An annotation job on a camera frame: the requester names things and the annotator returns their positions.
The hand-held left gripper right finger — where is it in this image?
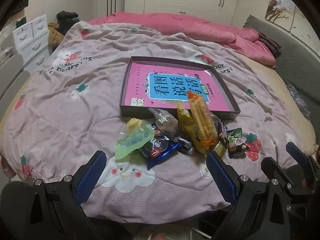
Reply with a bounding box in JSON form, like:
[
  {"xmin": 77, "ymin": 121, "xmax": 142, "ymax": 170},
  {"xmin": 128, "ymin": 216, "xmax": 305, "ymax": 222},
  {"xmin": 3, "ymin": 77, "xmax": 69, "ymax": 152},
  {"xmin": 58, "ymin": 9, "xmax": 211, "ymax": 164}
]
[{"xmin": 206, "ymin": 151, "xmax": 283, "ymax": 240}]

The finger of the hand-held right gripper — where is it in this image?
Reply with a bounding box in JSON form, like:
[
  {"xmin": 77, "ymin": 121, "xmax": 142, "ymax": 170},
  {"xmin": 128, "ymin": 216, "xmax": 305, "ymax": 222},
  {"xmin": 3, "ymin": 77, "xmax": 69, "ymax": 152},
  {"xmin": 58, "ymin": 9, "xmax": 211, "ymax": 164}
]
[
  {"xmin": 261, "ymin": 156, "xmax": 292, "ymax": 192},
  {"xmin": 286, "ymin": 142, "xmax": 317, "ymax": 196}
]

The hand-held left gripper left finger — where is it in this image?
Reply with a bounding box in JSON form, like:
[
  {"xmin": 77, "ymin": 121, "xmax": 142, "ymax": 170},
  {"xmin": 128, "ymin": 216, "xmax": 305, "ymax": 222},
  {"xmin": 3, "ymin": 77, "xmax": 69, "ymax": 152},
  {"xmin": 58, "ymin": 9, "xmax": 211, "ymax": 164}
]
[{"xmin": 30, "ymin": 151, "xmax": 107, "ymax": 240}]

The green and black candy packet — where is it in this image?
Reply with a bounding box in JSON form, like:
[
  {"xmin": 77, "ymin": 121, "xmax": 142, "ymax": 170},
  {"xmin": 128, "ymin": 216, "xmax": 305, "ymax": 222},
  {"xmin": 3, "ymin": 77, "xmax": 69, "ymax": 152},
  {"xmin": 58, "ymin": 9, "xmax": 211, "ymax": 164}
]
[{"xmin": 226, "ymin": 128, "xmax": 251, "ymax": 159}]

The green pouch with yellow cap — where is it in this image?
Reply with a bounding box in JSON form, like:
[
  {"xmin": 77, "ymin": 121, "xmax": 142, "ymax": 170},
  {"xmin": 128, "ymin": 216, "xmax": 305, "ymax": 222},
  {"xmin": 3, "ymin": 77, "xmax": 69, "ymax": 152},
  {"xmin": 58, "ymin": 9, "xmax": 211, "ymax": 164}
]
[{"xmin": 115, "ymin": 119, "xmax": 156, "ymax": 161}]

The clear stick biscuit packet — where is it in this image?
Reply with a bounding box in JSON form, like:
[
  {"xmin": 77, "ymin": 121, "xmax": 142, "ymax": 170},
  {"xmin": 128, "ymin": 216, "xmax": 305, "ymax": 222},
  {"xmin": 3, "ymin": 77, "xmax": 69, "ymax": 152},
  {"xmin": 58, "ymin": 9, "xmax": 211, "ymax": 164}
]
[{"xmin": 187, "ymin": 91, "xmax": 218, "ymax": 148}]

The yellow snack packet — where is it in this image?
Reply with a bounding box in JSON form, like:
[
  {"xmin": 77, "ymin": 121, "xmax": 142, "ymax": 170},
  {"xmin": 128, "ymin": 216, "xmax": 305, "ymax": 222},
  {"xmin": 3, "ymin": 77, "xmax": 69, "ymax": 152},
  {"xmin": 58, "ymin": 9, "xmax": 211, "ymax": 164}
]
[{"xmin": 176, "ymin": 102, "xmax": 211, "ymax": 156}]

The blue snack packet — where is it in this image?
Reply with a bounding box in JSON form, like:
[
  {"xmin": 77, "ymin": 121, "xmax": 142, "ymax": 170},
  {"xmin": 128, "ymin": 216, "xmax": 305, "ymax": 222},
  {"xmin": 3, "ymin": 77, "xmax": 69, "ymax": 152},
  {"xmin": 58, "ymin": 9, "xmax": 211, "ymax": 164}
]
[{"xmin": 137, "ymin": 124, "xmax": 182, "ymax": 170}]

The clear plastic snack packet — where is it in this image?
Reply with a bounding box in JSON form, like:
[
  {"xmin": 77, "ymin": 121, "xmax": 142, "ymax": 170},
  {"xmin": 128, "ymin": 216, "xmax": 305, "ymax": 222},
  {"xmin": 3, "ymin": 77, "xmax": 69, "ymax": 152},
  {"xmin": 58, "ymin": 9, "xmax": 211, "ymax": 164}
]
[{"xmin": 148, "ymin": 107, "xmax": 179, "ymax": 138}]

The shallow purple cardboard box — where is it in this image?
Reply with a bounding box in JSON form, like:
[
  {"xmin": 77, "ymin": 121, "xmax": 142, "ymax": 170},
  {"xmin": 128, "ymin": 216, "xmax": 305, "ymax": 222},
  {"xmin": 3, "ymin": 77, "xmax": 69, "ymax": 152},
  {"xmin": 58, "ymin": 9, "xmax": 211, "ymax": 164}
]
[{"xmin": 119, "ymin": 56, "xmax": 241, "ymax": 121}]

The small gold packet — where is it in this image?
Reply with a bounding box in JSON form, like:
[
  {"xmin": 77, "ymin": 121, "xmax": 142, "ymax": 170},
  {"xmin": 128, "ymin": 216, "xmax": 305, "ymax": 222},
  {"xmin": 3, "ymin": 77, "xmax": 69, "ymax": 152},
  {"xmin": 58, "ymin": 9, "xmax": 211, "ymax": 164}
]
[{"xmin": 213, "ymin": 141, "xmax": 228, "ymax": 159}]

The small dark wrapped candy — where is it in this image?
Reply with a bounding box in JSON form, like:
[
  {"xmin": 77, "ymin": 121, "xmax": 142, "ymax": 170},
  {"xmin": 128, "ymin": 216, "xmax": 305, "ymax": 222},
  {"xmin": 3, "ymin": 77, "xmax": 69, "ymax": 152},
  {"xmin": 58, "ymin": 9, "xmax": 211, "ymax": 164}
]
[{"xmin": 178, "ymin": 137, "xmax": 195, "ymax": 155}]

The printed lilac blanket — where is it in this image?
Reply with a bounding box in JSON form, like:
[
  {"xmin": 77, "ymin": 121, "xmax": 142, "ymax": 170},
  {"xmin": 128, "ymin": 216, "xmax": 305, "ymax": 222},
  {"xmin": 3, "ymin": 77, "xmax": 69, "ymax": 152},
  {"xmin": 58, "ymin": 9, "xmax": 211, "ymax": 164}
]
[{"xmin": 0, "ymin": 21, "xmax": 313, "ymax": 225}]

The patterned blue cloth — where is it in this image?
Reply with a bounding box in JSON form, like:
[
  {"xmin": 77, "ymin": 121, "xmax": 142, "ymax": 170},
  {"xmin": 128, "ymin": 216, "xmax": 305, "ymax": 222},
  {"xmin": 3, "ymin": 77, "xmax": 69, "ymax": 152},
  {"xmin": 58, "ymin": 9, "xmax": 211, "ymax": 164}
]
[{"xmin": 286, "ymin": 83, "xmax": 312, "ymax": 118}]

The beige bed sheet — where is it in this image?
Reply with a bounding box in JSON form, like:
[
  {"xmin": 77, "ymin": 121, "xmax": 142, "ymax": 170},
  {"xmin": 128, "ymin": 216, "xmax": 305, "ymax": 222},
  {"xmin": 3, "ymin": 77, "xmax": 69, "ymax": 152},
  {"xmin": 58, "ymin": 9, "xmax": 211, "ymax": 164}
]
[{"xmin": 237, "ymin": 52, "xmax": 318, "ymax": 156}]

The grey padded headboard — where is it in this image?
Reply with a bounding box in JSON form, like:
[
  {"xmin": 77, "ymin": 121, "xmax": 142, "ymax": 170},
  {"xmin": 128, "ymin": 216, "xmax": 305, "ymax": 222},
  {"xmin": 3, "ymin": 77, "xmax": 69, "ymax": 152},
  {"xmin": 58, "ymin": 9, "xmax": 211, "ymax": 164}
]
[{"xmin": 242, "ymin": 14, "xmax": 320, "ymax": 122}]

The pink book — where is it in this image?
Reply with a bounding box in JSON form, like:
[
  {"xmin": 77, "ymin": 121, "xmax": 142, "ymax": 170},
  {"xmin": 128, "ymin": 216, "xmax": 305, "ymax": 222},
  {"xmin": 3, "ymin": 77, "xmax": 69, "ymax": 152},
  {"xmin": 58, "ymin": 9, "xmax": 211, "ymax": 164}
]
[{"xmin": 125, "ymin": 62, "xmax": 227, "ymax": 112}]

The striped dark red pillow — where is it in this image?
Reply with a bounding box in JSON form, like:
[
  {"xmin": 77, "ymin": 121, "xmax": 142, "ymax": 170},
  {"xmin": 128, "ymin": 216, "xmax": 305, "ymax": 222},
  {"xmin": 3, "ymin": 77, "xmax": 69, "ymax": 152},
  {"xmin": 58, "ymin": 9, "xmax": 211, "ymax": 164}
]
[{"xmin": 257, "ymin": 32, "xmax": 283, "ymax": 56}]

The yellow knitted cloth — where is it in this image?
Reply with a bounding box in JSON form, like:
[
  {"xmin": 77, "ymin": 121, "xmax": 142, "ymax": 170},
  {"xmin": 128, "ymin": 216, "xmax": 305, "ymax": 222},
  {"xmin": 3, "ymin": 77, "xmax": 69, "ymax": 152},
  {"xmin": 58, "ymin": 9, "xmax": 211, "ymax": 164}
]
[{"xmin": 48, "ymin": 22, "xmax": 65, "ymax": 52}]

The white drawer unit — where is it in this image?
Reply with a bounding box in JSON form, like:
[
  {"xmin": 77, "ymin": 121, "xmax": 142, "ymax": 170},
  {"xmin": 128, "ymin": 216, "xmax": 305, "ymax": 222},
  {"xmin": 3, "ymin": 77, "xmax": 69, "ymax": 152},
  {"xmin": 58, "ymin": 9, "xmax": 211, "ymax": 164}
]
[{"xmin": 12, "ymin": 14, "xmax": 52, "ymax": 74}]

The pink quilt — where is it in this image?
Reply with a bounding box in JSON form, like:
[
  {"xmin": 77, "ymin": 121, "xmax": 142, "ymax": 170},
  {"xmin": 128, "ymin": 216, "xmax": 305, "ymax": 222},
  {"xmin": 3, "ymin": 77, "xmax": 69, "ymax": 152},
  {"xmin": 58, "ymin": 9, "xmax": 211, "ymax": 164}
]
[{"xmin": 89, "ymin": 12, "xmax": 277, "ymax": 67}]

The dark clothing pile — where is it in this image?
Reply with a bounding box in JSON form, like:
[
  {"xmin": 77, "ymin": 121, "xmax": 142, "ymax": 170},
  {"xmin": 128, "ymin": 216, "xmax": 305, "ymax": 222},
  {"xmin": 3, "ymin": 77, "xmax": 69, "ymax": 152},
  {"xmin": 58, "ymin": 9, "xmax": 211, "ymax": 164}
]
[{"xmin": 56, "ymin": 10, "xmax": 79, "ymax": 36}]

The tree wall picture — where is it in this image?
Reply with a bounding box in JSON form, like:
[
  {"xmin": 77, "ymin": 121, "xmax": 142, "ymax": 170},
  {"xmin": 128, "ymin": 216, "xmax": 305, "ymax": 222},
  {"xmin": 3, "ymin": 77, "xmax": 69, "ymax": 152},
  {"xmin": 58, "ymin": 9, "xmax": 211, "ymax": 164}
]
[{"xmin": 264, "ymin": 0, "xmax": 320, "ymax": 43}]

